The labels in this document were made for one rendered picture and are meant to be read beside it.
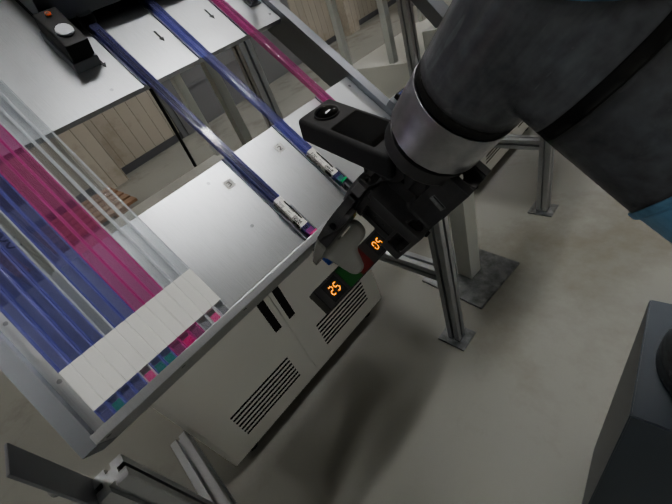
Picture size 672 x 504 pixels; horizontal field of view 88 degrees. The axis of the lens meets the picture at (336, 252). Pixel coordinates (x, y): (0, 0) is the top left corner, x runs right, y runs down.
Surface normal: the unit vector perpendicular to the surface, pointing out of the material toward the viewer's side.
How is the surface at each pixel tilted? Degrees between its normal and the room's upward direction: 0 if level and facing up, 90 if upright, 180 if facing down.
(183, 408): 90
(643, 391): 0
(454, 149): 109
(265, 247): 43
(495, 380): 0
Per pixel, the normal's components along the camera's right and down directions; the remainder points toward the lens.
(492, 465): -0.32, -0.72
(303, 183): 0.24, -0.35
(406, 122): -0.92, 0.23
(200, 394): 0.69, 0.26
